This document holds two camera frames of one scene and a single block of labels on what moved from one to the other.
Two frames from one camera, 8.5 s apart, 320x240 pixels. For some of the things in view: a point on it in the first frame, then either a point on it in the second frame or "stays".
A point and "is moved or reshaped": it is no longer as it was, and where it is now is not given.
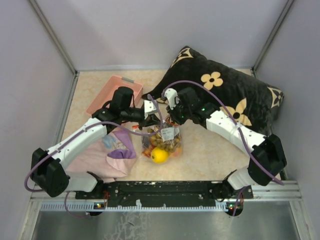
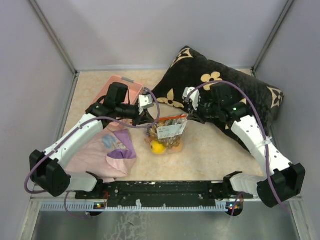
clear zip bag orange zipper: x=168 y=137 is moved or reshaped
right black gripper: x=173 y=113 → x=196 y=114
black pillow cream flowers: x=233 y=92 stays
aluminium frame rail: x=282 y=192 stays
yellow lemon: x=159 y=155 → x=157 y=148
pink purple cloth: x=110 y=158 stays
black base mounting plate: x=166 y=192 stays
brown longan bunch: x=170 y=145 is moved or reshaped
